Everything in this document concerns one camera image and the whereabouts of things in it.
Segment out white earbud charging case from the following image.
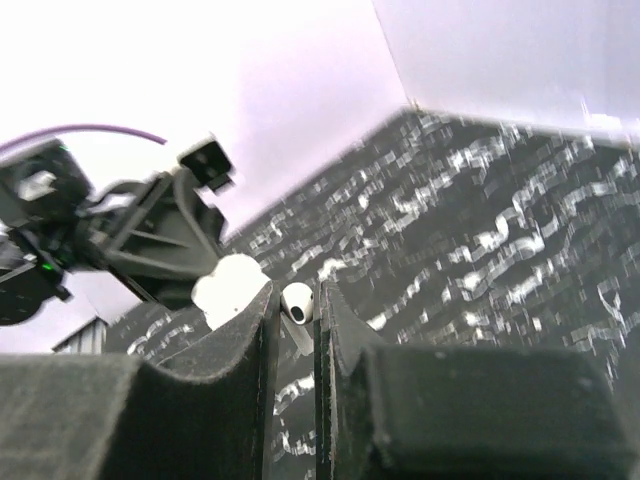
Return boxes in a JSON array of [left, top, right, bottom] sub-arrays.
[[191, 254, 270, 331]]

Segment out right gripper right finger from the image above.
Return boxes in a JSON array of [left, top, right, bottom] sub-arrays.
[[314, 281, 639, 479]]

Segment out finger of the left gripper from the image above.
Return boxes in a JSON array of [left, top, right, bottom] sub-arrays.
[[97, 169, 225, 310]]

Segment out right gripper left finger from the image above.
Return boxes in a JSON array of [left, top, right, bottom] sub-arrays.
[[1, 284, 274, 479]]

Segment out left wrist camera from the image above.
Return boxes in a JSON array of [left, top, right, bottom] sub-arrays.
[[171, 133, 235, 200]]

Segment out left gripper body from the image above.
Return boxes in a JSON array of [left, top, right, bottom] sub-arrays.
[[0, 139, 131, 326]]

